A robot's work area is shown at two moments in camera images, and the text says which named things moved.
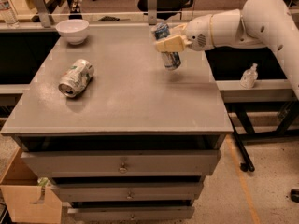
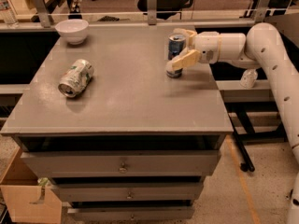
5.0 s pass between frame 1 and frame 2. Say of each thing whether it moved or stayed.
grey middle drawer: stayed
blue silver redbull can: moved
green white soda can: stayed
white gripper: moved
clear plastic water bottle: stayed
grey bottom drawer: stayed
